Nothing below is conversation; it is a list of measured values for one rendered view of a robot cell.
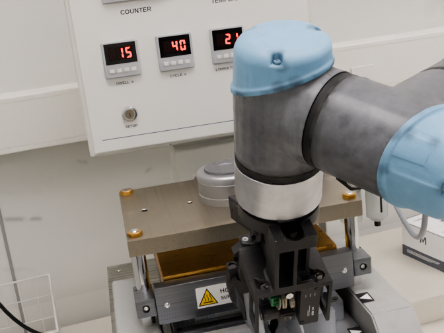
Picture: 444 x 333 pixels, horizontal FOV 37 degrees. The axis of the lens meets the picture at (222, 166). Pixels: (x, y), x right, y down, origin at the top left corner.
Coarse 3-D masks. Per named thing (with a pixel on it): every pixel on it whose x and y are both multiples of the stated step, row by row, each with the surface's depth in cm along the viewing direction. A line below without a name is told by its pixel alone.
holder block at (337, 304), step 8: (160, 280) 89; (336, 296) 79; (336, 304) 78; (336, 312) 78; (216, 320) 76; (224, 320) 76; (232, 320) 76; (240, 320) 76; (176, 328) 76; (184, 328) 75; (192, 328) 75; (200, 328) 75; (208, 328) 75; (216, 328) 75
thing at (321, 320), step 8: (320, 312) 73; (344, 312) 80; (320, 320) 73; (328, 320) 73; (336, 320) 78; (344, 320) 78; (352, 320) 78; (168, 328) 81; (224, 328) 72; (232, 328) 71; (240, 328) 71; (248, 328) 71; (304, 328) 73; (312, 328) 73; (320, 328) 73; (328, 328) 73; (336, 328) 77; (344, 328) 76
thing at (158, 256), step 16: (224, 240) 82; (320, 240) 79; (160, 256) 80; (176, 256) 79; (192, 256) 78; (208, 256) 78; (224, 256) 78; (160, 272) 78; (176, 272) 75; (192, 272) 75; (208, 272) 75
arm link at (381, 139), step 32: (320, 96) 46; (352, 96) 46; (384, 96) 45; (416, 96) 45; (320, 128) 46; (352, 128) 45; (384, 128) 44; (416, 128) 43; (320, 160) 47; (352, 160) 45; (384, 160) 43; (416, 160) 42; (384, 192) 45; (416, 192) 43
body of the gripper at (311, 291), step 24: (240, 216) 58; (312, 216) 56; (240, 240) 63; (264, 240) 60; (288, 240) 54; (312, 240) 55; (240, 264) 62; (264, 264) 60; (288, 264) 58; (312, 264) 60; (264, 288) 58; (288, 288) 57; (312, 288) 58; (264, 312) 60; (288, 312) 61; (312, 312) 60
